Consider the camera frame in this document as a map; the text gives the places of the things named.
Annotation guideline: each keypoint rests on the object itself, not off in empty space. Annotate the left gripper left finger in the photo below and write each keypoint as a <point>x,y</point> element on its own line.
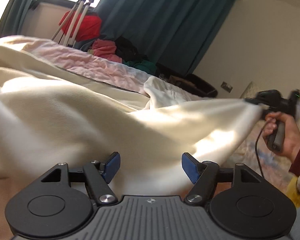
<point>62,200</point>

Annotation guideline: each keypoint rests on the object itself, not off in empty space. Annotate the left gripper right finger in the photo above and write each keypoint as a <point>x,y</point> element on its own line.
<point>238,200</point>

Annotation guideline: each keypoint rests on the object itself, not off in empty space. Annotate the cream white sweatshirt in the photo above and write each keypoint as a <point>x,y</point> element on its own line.
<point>48,116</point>

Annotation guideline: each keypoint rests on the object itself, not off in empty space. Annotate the person's right hand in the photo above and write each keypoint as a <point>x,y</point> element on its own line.
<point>291,143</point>

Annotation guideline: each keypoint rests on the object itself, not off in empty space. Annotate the yellow garment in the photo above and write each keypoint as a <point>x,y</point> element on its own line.
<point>292,192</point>

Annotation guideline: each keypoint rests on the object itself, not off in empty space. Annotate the black sofa bench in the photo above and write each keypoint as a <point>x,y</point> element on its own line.
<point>189,82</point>

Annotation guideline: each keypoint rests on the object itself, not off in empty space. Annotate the teal window curtain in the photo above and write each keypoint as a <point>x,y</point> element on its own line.
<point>174,33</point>

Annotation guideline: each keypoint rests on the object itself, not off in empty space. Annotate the green garment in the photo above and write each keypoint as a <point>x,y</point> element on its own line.
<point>143,65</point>

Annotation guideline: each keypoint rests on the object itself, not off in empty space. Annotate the pastel tie-dye bed sheet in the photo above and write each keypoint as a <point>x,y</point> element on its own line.
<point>98,69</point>

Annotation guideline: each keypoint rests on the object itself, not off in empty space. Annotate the black garment pile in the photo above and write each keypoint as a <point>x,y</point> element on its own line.
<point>127,51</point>

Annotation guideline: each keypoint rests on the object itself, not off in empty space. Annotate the pink folded garment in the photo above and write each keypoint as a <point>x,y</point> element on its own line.
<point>105,49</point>

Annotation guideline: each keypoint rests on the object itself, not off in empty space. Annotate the red cloth on rack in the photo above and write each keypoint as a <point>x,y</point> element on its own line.
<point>90,26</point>

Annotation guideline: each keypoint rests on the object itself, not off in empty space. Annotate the metal wall socket plate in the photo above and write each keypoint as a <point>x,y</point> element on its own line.
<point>227,87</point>

